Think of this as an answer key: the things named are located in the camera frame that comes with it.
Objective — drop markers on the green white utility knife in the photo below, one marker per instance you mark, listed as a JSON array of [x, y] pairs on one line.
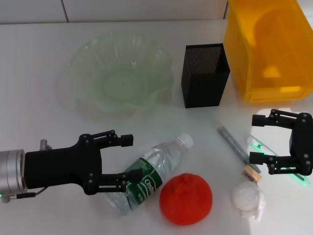
[[256, 145]]

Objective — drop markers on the yellow plastic bin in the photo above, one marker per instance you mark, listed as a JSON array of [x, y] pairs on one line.
[[274, 49]]

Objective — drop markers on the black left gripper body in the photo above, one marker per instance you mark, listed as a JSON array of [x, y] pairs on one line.
[[61, 166]]

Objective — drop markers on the clear green-label water bottle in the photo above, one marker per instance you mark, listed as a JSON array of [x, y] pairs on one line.
[[151, 169]]

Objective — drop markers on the white paper ball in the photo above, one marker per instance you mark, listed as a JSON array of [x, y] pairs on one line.
[[247, 198]]

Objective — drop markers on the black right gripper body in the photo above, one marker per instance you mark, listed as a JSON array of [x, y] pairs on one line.
[[304, 142]]

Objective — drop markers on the small tan eraser block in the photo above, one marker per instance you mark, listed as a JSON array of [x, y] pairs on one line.
[[252, 175]]

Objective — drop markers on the green glass fruit plate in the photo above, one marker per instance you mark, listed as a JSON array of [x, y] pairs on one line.
[[115, 80]]

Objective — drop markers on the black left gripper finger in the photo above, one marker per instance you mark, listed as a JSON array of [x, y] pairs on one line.
[[127, 140], [110, 182]]

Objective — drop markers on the grey pen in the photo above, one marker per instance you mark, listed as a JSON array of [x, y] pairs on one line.
[[232, 142]]

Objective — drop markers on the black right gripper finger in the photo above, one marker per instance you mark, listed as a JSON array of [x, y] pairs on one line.
[[259, 157], [260, 120]]

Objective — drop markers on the black mesh pen holder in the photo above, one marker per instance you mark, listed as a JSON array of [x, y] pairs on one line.
[[203, 88]]

